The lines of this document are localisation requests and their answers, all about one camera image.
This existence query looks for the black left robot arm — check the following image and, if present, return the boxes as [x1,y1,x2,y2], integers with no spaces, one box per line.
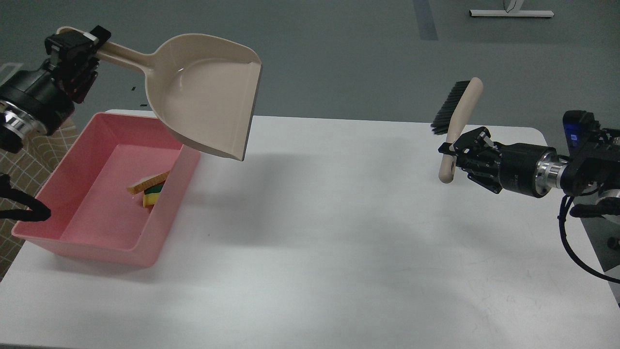
[0,26,111,222]

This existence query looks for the beige checkered cloth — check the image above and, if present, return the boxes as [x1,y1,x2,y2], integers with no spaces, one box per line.
[0,118,79,279]

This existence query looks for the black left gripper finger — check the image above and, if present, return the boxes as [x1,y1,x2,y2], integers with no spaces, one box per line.
[90,26,111,47]
[45,33,100,104]

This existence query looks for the bread slice piece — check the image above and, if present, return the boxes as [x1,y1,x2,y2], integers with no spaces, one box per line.
[126,171,171,195]

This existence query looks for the yellow sponge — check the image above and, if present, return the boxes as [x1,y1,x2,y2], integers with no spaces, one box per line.
[142,181,165,208]

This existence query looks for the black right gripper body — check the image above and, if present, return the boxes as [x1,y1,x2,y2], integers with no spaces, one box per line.
[492,142,557,198]

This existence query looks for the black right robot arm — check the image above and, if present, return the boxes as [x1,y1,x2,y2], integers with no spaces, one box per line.
[438,110,619,284]

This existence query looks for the beige hand brush black bristles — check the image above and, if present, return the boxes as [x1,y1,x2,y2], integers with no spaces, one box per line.
[430,77,484,184]

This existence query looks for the beige plastic dustpan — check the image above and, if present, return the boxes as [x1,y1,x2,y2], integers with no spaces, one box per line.
[56,26,263,161]

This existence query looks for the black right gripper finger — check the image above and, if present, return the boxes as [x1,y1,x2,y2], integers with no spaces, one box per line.
[438,127,501,157]
[457,154,502,194]

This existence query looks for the white table leg base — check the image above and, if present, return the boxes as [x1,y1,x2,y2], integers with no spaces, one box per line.
[468,0,555,18]

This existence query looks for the pink plastic bin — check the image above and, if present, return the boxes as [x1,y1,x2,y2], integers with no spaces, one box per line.
[12,113,200,267]

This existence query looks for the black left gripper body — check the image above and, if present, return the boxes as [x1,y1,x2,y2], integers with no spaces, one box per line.
[1,68,75,138]

